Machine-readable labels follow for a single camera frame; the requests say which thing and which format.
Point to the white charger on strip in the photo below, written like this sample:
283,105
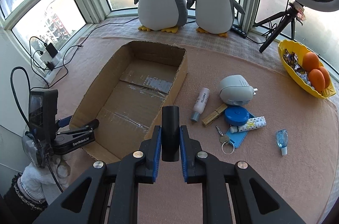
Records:
46,57

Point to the orange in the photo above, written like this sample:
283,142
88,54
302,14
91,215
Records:
317,80
310,61
326,75

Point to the open cardboard box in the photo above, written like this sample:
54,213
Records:
127,96

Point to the keys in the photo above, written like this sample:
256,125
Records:
225,140

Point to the wooden clothespin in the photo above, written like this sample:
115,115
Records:
214,115

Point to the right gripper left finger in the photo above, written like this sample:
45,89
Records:
107,193

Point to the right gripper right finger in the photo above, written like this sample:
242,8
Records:
231,193

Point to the right orange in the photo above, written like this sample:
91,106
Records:
326,75

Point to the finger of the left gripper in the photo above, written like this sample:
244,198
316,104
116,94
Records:
63,122
89,127

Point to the black remote controller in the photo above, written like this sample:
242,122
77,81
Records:
238,31

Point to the white plug-in device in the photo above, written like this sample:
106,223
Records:
234,90

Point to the front orange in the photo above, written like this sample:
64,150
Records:
317,80

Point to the pink small bottle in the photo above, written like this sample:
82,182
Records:
200,104

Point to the white gloved left hand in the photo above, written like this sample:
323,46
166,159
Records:
41,185

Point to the rear orange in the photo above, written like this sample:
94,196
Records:
310,61

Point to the black cylinder tube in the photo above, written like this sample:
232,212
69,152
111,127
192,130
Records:
170,133

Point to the black tripod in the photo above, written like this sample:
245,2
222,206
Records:
289,16

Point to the small plush penguin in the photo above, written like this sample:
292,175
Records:
215,16

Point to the small black plug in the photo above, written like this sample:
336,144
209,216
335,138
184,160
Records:
50,66

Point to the patterned white tube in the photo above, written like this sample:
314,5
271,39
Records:
251,124

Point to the blue plastic phone stand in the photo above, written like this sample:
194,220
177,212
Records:
236,138

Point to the white power strip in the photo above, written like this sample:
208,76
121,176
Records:
57,61

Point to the blue round tape measure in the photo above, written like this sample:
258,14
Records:
236,115

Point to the blue sanitizer bottle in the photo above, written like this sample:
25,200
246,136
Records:
282,141

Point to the pile of wrapped candies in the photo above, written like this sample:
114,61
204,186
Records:
291,59

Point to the black power adapter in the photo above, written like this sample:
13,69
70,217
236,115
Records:
50,48

